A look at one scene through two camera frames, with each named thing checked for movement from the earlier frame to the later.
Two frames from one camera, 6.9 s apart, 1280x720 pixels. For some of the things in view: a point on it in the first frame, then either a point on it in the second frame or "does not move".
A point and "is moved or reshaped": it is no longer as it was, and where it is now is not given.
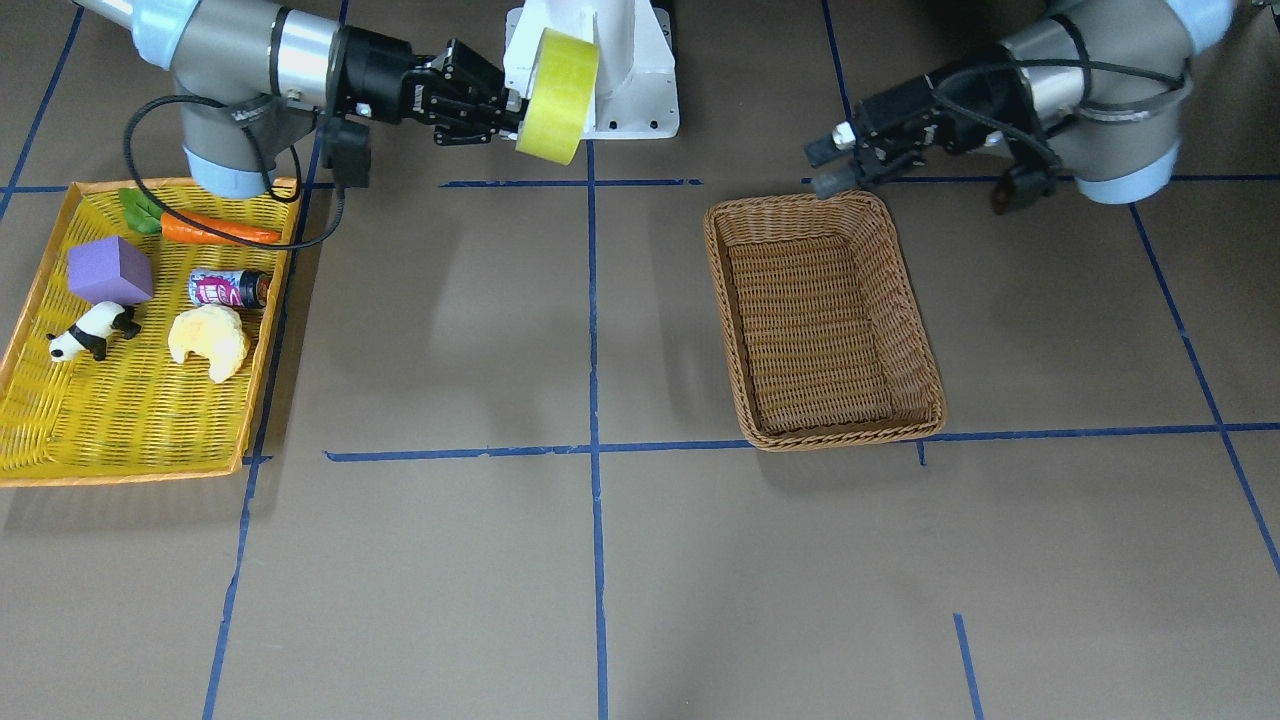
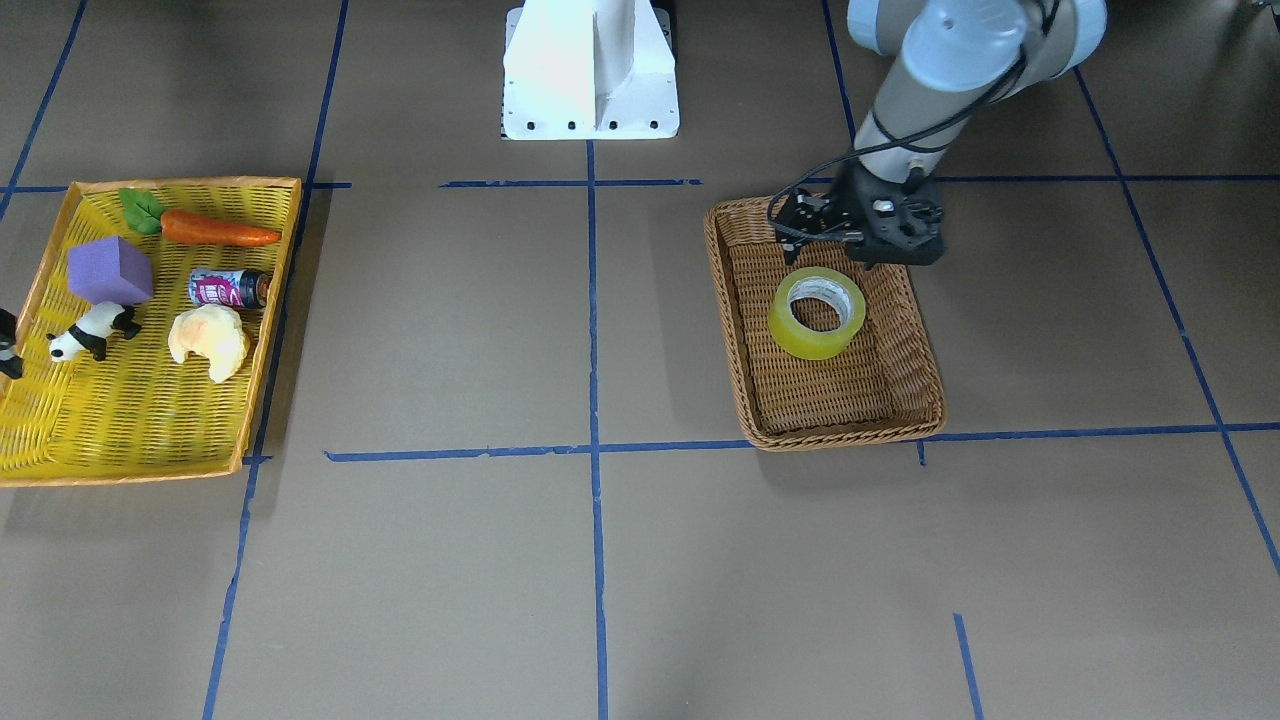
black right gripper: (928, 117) → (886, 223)
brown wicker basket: (826, 328) does not move
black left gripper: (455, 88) → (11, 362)
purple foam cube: (110, 270) does not move
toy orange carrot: (146, 214) does not move
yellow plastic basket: (135, 352) does not move
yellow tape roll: (560, 99) is moved or reshaped
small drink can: (237, 288) does not move
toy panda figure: (92, 332) does not move
